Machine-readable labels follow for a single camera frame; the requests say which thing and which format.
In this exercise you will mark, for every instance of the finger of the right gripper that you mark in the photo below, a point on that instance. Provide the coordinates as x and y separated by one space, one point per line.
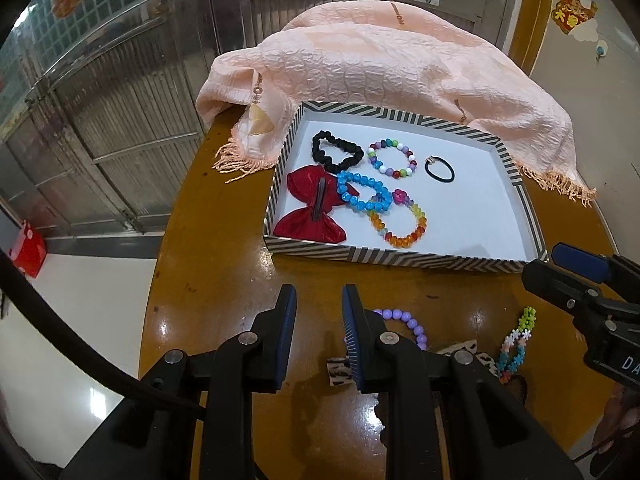
595 268
565 291

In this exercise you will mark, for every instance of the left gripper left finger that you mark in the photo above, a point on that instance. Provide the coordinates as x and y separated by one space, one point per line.
255 361

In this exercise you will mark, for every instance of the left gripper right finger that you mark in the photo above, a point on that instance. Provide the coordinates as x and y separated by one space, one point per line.
395 369

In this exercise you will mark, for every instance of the leopard print bow scrunchie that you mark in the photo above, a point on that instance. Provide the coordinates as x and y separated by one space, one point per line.
340 373

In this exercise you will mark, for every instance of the black hair tie gold charm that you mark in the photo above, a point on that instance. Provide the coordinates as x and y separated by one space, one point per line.
439 169

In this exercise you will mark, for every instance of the striped white jewelry tray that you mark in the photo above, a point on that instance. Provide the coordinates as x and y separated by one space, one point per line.
395 214

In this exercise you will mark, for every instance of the red bow hair clip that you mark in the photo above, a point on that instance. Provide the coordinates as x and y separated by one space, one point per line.
317 189

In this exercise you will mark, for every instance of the black scrunchie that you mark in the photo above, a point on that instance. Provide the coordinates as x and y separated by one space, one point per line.
334 154

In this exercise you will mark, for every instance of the red box on floor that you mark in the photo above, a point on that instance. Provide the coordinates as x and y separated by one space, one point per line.
29 250

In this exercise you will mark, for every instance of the peach textured fringed scarf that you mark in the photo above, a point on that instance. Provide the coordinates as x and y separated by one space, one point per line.
393 55

